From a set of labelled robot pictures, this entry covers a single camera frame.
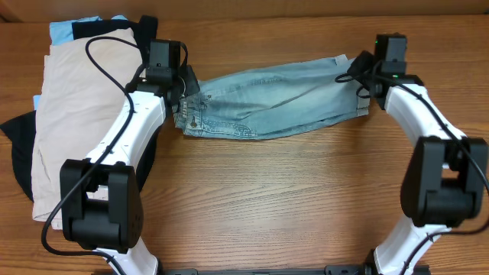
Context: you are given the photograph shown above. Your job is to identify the beige folded shorts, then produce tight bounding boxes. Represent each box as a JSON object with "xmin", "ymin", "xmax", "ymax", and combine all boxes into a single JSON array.
[{"xmin": 31, "ymin": 29, "xmax": 142, "ymax": 222}]

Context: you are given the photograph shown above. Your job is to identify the black garment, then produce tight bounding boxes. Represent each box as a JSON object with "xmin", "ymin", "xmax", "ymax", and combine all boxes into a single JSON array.
[{"xmin": 1, "ymin": 15, "xmax": 158, "ymax": 199}]

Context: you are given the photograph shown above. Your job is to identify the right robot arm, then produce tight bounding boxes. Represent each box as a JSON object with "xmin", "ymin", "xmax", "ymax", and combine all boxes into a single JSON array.
[{"xmin": 325, "ymin": 33, "xmax": 488, "ymax": 275}]

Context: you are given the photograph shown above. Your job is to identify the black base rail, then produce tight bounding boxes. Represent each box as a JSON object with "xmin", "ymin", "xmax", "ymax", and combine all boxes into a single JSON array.
[{"xmin": 163, "ymin": 265, "xmax": 373, "ymax": 275}]

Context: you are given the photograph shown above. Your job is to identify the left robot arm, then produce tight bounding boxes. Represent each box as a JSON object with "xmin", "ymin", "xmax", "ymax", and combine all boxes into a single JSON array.
[{"xmin": 53, "ymin": 40, "xmax": 199, "ymax": 274}]

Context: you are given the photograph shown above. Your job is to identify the light blue garment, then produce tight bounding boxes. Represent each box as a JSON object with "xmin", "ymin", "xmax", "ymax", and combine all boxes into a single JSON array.
[{"xmin": 32, "ymin": 15, "xmax": 128, "ymax": 112}]

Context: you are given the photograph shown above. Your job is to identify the light blue denim shorts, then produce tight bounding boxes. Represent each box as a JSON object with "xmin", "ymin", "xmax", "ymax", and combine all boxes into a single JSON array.
[{"xmin": 173, "ymin": 55, "xmax": 370, "ymax": 140}]

